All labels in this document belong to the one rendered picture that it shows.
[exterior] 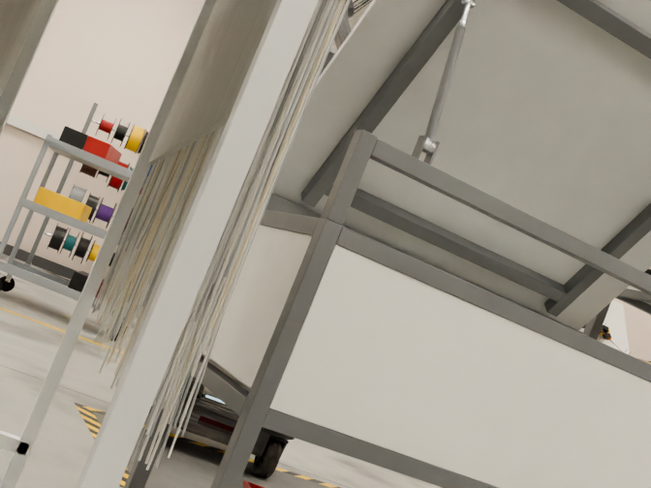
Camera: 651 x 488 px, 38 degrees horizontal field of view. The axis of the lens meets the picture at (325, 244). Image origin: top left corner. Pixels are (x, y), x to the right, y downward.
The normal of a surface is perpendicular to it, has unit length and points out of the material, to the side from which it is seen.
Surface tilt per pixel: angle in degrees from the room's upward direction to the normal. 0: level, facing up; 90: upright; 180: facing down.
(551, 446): 90
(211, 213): 90
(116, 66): 90
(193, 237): 90
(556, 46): 130
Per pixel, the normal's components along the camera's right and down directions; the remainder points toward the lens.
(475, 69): 0.05, 0.66
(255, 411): 0.38, 0.08
